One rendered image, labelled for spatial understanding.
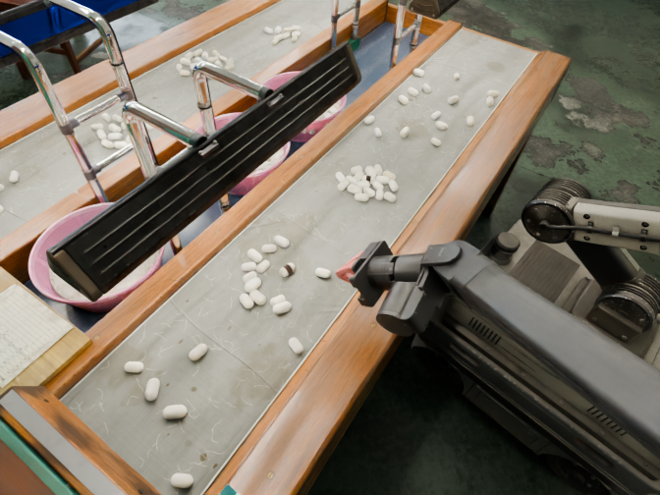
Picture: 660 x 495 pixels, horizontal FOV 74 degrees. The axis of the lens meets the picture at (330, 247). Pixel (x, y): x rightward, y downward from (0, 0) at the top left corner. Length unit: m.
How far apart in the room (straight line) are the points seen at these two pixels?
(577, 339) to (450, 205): 0.66
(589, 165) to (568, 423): 1.71
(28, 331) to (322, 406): 0.54
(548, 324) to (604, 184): 2.24
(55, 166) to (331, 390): 0.90
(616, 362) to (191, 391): 0.64
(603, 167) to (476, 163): 1.66
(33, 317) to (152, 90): 0.81
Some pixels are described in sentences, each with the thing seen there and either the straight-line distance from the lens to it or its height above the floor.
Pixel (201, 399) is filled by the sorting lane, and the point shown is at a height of 0.74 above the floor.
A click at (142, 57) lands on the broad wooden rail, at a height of 0.76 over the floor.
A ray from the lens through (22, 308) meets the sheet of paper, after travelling 0.99.
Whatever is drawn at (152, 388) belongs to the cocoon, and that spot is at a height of 0.76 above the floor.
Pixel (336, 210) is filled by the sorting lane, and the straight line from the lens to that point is 1.05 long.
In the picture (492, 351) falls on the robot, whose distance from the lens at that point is 1.37.
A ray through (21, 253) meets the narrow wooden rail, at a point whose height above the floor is 0.75.
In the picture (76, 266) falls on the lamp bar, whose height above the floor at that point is 1.09.
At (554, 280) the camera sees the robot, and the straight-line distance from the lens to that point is 1.45.
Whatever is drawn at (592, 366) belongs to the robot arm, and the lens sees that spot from 0.47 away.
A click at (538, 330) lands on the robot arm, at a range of 0.50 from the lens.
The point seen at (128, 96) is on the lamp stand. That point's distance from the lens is 1.07.
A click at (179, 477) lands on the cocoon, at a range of 0.78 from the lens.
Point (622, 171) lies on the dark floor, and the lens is 2.87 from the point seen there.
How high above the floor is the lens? 1.51
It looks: 51 degrees down
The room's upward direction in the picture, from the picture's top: 5 degrees clockwise
